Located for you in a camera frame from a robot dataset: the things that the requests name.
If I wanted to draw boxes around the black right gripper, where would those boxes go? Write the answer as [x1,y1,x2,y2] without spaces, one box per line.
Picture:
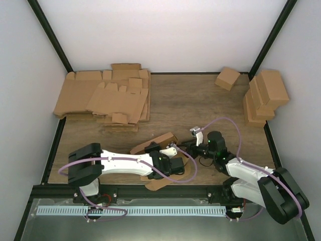
[178,139,216,160]

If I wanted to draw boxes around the brown cardboard box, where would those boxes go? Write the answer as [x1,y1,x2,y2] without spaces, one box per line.
[129,132,192,191]

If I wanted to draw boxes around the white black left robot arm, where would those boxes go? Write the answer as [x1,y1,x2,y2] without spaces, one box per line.
[67,142,185,203]

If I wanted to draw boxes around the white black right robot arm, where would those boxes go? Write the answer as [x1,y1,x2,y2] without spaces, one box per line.
[180,131,309,224]

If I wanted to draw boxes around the lower folded brown box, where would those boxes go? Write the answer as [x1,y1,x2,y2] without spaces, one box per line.
[243,91,266,128]

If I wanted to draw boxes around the folded brown box tilted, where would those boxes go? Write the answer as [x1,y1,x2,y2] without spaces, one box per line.
[215,67,240,91]

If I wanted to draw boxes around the top folded brown box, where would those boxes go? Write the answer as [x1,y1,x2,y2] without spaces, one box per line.
[257,70,289,110]

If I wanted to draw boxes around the stack of flat cardboard blanks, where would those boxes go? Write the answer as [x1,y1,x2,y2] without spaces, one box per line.
[53,63,151,132]

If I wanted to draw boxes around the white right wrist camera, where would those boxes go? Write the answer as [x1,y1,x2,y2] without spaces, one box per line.
[190,126,204,146]

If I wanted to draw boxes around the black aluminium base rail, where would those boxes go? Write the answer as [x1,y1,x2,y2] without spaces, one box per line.
[88,185,226,203]

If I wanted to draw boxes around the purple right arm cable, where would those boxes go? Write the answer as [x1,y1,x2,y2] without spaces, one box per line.
[199,117,303,219]

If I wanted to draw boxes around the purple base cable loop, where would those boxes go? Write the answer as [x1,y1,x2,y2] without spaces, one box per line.
[85,205,128,223]

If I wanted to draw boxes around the light blue slotted cable duct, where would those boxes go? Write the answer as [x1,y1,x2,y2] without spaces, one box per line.
[36,205,226,217]

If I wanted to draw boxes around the black left frame post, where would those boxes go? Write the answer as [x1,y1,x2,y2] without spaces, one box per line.
[27,0,74,73]

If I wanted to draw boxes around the black frame post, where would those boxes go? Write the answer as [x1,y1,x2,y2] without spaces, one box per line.
[248,0,297,81]
[27,0,74,73]

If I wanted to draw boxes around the black right frame post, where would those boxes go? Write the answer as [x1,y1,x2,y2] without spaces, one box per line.
[248,0,297,81]

